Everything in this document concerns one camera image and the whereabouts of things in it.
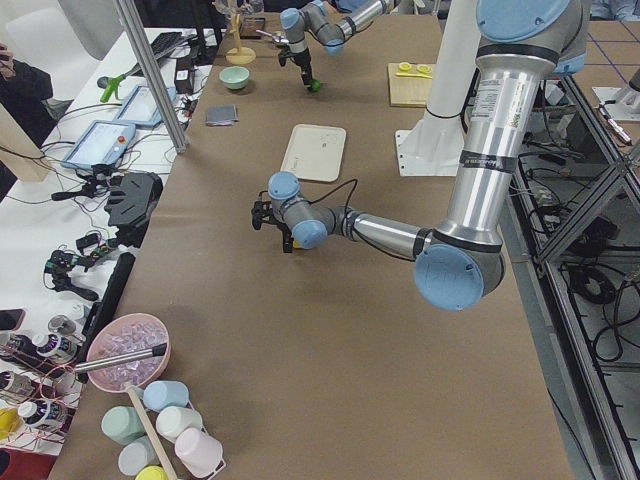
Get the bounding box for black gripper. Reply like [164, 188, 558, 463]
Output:
[251, 200, 293, 253]
[278, 47, 313, 90]

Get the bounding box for green lime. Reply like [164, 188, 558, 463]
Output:
[307, 79, 322, 93]

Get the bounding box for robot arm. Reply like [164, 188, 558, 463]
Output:
[251, 1, 590, 311]
[278, 1, 392, 92]

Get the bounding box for white rabbit tray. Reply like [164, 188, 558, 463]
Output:
[280, 124, 347, 183]

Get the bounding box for metal scoop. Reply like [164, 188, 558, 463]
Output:
[257, 30, 289, 48]

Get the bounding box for wooden mug tree stand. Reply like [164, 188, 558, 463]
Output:
[213, 0, 256, 66]

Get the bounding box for mint green bowl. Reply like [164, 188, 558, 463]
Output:
[219, 66, 250, 91]

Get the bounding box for folded grey cloth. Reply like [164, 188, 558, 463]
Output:
[205, 104, 238, 126]

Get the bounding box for wooden cutting board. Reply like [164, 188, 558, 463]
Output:
[387, 62, 435, 108]

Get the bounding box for black keyboard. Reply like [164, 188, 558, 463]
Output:
[150, 31, 183, 60]

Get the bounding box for black device on desk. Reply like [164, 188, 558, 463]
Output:
[104, 172, 163, 249]

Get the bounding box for blue teach pendant far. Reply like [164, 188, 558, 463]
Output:
[114, 85, 162, 129]

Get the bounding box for blue teach pendant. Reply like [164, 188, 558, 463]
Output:
[61, 121, 136, 170]
[114, 85, 162, 129]

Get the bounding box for metal tongs in bowl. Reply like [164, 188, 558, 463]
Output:
[73, 343, 169, 375]

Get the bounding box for pink bowl with ice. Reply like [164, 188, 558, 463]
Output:
[86, 313, 171, 393]

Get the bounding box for light blue cup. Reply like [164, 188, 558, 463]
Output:
[143, 380, 190, 412]

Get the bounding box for blue teach pendant near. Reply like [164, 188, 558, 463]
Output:
[61, 121, 136, 170]

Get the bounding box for cream white cup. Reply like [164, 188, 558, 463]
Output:
[155, 406, 204, 443]

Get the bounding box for pink cup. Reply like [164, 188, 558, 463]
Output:
[174, 427, 226, 478]

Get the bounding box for mint green cup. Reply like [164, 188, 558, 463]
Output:
[101, 406, 146, 446]

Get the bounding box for grey cup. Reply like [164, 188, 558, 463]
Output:
[118, 436, 159, 476]

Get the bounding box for yellow cup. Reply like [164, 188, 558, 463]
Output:
[135, 465, 169, 480]

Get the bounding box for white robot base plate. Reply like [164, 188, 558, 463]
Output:
[394, 127, 464, 177]

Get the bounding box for aluminium frame post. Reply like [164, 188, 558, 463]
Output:
[113, 0, 187, 154]

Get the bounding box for green handled tool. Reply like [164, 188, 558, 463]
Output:
[97, 64, 141, 103]

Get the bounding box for wooden cup rack handle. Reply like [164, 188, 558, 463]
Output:
[125, 383, 178, 480]

